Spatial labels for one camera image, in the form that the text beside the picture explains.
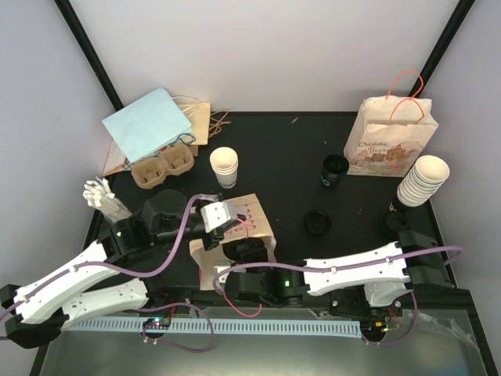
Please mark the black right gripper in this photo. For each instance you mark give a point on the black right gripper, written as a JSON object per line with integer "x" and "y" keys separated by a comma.
{"x": 255, "y": 248}

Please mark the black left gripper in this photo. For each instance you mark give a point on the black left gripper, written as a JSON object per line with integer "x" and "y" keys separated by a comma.
{"x": 218, "y": 235}

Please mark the cream paper bag pink sides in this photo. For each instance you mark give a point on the cream paper bag pink sides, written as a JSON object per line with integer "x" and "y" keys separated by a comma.
{"x": 256, "y": 225}

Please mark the black lid stack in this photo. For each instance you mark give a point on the black lid stack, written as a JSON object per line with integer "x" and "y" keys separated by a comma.
{"x": 334, "y": 169}

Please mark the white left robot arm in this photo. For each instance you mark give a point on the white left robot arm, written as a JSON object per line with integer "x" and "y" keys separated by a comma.
{"x": 119, "y": 271}

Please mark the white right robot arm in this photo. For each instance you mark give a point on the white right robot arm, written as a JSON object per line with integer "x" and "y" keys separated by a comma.
{"x": 382, "y": 275}

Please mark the small stack paper cups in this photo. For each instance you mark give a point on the small stack paper cups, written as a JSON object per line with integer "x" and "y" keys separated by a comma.
{"x": 224, "y": 163}

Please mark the stacked pulp cup carriers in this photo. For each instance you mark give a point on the stacked pulp cup carriers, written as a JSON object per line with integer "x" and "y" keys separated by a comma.
{"x": 152, "y": 171}

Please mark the brown kraft paper bag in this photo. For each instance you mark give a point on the brown kraft paper bag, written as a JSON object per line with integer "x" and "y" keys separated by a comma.
{"x": 205, "y": 123}

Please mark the patterned flat paper bag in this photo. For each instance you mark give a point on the patterned flat paper bag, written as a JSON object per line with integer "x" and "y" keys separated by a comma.
{"x": 116, "y": 161}

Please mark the light blue paper bag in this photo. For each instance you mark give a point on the light blue paper bag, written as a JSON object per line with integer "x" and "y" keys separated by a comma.
{"x": 146, "y": 125}

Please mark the black lid stacks right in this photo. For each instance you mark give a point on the black lid stacks right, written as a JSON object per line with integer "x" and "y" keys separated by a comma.
{"x": 395, "y": 220}

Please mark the Cream Bear printed paper bag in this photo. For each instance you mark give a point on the Cream Bear printed paper bag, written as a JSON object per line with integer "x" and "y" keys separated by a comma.
{"x": 389, "y": 134}

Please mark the tall stack paper cups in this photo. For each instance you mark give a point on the tall stack paper cups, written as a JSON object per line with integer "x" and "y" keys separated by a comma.
{"x": 422, "y": 181}

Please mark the light blue slotted cable duct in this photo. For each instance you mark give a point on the light blue slotted cable duct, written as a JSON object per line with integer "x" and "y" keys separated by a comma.
{"x": 128, "y": 324}

